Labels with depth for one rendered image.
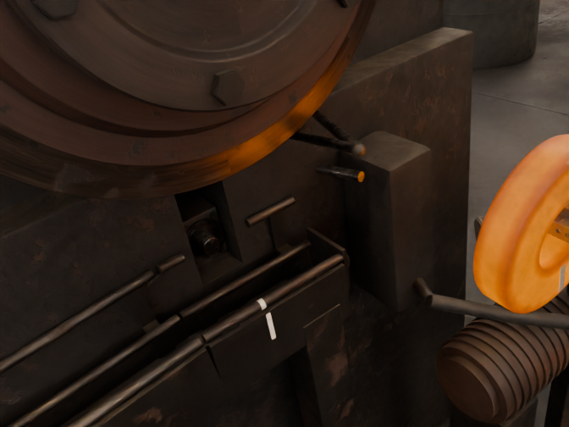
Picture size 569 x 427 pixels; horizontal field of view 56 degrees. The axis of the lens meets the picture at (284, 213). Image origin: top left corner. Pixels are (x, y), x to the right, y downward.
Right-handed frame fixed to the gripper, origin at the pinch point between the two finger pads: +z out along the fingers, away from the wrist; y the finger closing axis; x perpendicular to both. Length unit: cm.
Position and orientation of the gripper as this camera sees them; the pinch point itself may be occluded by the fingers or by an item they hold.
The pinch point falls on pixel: (552, 211)
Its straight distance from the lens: 50.0
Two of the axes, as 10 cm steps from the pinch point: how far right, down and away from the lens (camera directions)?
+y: 8.0, -4.2, 4.2
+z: -5.8, -4.1, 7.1
